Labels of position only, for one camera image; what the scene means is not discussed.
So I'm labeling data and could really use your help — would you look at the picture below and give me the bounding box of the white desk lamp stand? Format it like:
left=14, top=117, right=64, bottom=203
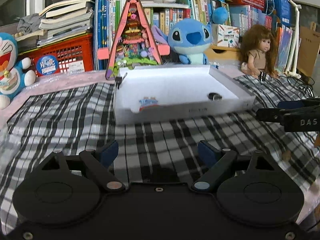
left=284, top=0, right=302, bottom=79

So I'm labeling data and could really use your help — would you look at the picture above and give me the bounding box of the black white plaid cloth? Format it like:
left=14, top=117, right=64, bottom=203
left=1, top=83, right=319, bottom=233

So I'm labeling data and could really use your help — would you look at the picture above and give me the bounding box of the black round cap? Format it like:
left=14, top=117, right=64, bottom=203
left=208, top=93, right=222, bottom=101

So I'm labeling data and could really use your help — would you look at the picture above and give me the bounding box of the brown haired baby doll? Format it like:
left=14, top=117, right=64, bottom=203
left=240, top=24, right=278, bottom=78

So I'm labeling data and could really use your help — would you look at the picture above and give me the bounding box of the blue white sticker toy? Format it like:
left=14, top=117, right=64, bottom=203
left=139, top=97, right=159, bottom=111

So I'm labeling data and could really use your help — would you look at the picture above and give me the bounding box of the black binder clip on box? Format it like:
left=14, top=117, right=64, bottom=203
left=115, top=73, right=127, bottom=89

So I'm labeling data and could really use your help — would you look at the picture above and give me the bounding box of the white shallow cardboard box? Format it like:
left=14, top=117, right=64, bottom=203
left=113, top=64, right=255, bottom=126

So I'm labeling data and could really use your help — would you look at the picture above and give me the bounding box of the wooden drawer box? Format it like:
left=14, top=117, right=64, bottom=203
left=204, top=44, right=241, bottom=61

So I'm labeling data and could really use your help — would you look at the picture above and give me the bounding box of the small white printed box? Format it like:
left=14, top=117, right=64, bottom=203
left=212, top=24, right=240, bottom=48

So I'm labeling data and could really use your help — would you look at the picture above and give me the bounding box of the red plastic crate left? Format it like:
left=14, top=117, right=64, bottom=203
left=18, top=34, right=94, bottom=77

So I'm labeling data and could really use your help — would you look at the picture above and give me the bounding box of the blue gift bag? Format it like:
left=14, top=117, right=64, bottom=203
left=264, top=0, right=291, bottom=27

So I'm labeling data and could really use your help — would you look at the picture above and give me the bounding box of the Doraemon plush toy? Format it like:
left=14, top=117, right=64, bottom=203
left=1, top=33, right=36, bottom=110

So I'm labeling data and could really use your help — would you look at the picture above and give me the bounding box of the pink triangular diorama house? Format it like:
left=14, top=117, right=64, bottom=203
left=97, top=0, right=170, bottom=80

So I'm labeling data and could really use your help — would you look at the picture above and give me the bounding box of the blue Stitch plush toy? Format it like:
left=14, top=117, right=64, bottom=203
left=151, top=18, right=212, bottom=65

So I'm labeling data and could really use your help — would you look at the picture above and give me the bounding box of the stack of books left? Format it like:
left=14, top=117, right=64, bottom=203
left=14, top=0, right=98, bottom=50

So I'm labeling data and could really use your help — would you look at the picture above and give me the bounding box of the black cable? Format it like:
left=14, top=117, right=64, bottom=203
left=278, top=74, right=316, bottom=98

